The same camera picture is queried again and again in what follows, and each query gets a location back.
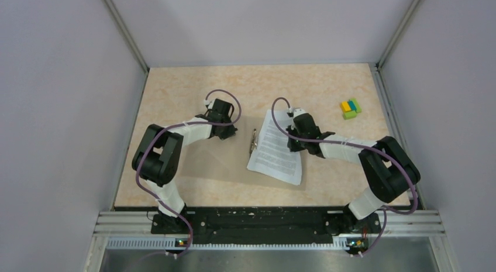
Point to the yellow block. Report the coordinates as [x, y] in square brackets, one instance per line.
[345, 107]

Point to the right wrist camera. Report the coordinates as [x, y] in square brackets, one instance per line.
[295, 112]

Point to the green block long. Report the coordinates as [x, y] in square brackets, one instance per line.
[359, 107]

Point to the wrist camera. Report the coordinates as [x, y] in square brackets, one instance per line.
[209, 103]
[295, 112]

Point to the white printed paper stack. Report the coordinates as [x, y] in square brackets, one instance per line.
[272, 156]

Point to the white slotted cable duct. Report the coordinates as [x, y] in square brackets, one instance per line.
[172, 243]

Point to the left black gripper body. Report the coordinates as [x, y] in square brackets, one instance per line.
[226, 131]

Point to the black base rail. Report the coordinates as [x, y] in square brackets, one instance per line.
[276, 225]

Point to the teal block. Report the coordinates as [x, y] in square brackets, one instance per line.
[352, 105]

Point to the green block short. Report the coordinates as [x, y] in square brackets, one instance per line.
[349, 115]

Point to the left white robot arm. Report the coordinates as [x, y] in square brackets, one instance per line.
[157, 157]

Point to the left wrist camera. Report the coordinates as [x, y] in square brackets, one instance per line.
[209, 103]

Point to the metal folder clip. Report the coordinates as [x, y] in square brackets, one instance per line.
[253, 141]

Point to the brown paper folder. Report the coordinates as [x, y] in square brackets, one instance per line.
[227, 160]

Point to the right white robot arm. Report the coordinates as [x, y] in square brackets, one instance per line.
[388, 169]

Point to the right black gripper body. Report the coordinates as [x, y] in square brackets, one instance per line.
[296, 145]

